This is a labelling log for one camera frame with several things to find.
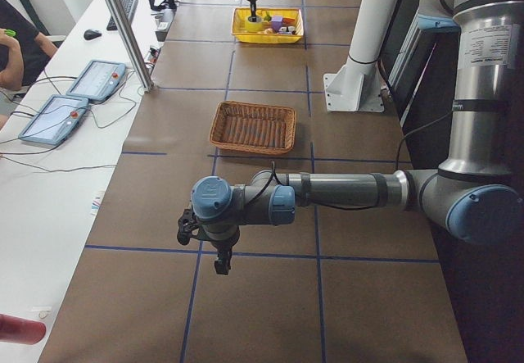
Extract yellow woven plastic basket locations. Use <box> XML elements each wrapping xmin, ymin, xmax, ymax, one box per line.
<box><xmin>232</xmin><ymin>7</ymin><xmax>304</xmax><ymax>44</ymax></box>

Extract aluminium frame post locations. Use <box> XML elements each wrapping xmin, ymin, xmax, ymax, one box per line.
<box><xmin>105</xmin><ymin>0</ymin><xmax>154</xmax><ymax>93</ymax></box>

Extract black keyboard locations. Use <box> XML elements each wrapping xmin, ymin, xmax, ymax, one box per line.
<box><xmin>106</xmin><ymin>0</ymin><xmax>140</xmax><ymax>32</ymax></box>

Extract brown wicker basket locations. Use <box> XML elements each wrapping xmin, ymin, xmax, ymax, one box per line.
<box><xmin>210</xmin><ymin>101</ymin><xmax>296</xmax><ymax>155</ymax></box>

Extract lower teach pendant tablet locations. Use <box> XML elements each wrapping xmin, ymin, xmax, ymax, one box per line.
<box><xmin>18</xmin><ymin>95</ymin><xmax>90</xmax><ymax>146</ymax></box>

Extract red cylinder bottle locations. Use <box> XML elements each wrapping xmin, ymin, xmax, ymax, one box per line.
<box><xmin>0</xmin><ymin>314</ymin><xmax>47</xmax><ymax>345</ymax></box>

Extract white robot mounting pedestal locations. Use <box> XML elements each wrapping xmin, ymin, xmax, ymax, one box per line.
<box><xmin>323</xmin><ymin>0</ymin><xmax>398</xmax><ymax>113</ymax></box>

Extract teach pendant tablet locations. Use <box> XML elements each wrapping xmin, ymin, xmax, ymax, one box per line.
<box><xmin>18</xmin><ymin>95</ymin><xmax>90</xmax><ymax>146</ymax></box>
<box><xmin>65</xmin><ymin>60</ymin><xmax>126</xmax><ymax>104</ymax></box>

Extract black computer mouse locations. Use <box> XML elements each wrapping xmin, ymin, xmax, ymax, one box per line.
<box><xmin>84</xmin><ymin>29</ymin><xmax>102</xmax><ymax>40</ymax></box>

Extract orange toy carrot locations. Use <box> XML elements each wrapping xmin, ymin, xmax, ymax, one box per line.
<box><xmin>262</xmin><ymin>11</ymin><xmax>296</xmax><ymax>26</ymax></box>

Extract upper teach pendant tablet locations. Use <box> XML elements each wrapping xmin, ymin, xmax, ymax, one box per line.
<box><xmin>65</xmin><ymin>60</ymin><xmax>126</xmax><ymax>104</ymax></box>

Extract seated person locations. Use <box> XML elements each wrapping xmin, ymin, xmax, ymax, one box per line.
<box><xmin>0</xmin><ymin>0</ymin><xmax>59</xmax><ymax>130</ymax></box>

